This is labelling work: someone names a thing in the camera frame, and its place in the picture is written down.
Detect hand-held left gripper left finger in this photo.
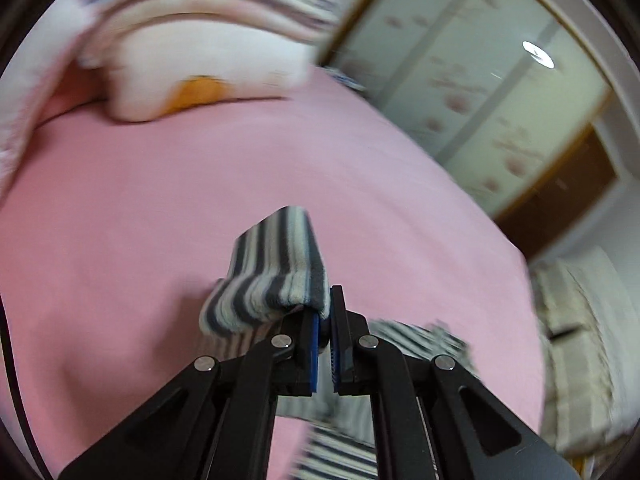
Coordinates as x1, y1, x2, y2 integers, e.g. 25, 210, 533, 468
57, 307, 323, 480

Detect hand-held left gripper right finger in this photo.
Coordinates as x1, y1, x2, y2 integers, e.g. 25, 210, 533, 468
329, 285, 581, 480

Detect striped long sleeve shirt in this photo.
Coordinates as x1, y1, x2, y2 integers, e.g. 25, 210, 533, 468
199, 205, 483, 480

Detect pink blanket covered bed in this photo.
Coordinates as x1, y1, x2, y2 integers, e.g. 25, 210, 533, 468
0, 67, 546, 480

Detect beige lace covered furniture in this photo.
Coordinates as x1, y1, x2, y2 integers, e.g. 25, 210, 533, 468
530, 247, 636, 456

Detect brown wooden door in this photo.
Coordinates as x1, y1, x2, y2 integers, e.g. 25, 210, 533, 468
495, 122, 621, 261

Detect small blue white box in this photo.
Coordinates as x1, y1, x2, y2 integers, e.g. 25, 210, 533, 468
322, 66, 368, 92

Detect folded cartoon print quilt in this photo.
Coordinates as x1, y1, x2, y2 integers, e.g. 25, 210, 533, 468
75, 0, 341, 123

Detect floral sliding door wardrobe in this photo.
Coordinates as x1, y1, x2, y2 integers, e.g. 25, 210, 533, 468
320, 0, 616, 211

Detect black cable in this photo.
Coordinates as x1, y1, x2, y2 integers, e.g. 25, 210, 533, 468
0, 302, 51, 480

